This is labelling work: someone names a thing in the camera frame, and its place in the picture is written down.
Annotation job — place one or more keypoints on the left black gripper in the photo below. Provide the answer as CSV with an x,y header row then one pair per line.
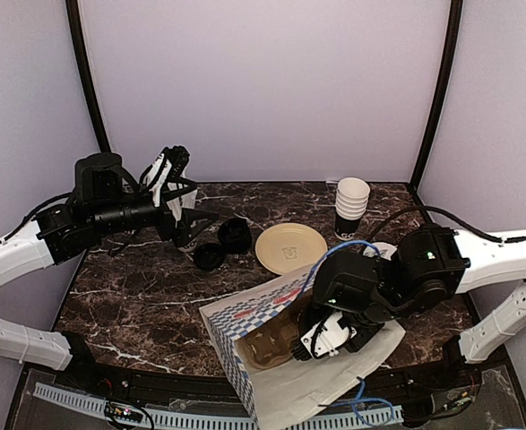
x,y
181,233

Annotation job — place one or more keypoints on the cream round plate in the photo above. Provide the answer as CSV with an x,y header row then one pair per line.
x,y
289,246

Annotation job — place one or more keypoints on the stack of paper cups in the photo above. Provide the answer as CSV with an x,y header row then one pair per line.
x,y
352,197

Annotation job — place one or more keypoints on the left black frame post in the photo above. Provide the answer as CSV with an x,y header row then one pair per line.
x,y
84,70

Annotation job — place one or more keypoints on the stack of black lids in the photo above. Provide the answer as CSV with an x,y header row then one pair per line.
x,y
235,236

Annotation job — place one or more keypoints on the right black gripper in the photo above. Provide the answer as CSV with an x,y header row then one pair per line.
x,y
358,343

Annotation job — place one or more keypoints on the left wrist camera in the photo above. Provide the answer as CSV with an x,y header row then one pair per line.
x,y
169,166

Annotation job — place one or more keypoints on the blue checkered paper bag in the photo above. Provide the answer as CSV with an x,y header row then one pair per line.
x,y
297,390

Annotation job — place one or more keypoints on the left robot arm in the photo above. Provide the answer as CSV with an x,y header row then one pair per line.
x,y
106,200

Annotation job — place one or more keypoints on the white cup holding straws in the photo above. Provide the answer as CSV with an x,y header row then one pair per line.
x,y
186,246

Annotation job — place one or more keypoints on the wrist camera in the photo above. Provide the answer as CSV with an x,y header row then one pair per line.
x,y
169,166
321,336

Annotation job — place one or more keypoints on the right black frame post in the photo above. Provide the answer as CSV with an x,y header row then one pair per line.
x,y
441,88

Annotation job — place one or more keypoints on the white ceramic bowl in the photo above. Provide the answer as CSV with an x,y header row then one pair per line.
x,y
386,250

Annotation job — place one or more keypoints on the white cable duct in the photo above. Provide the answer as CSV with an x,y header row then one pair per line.
x,y
155,418

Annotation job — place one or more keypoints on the black frame post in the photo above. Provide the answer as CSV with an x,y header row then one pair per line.
x,y
84,70
441,88

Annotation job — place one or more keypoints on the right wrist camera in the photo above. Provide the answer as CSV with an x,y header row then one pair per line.
x,y
321,336

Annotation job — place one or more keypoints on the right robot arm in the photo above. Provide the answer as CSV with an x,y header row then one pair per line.
x,y
354,295

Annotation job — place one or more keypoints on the cardboard cup carrier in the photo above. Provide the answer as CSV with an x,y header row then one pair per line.
x,y
268,346

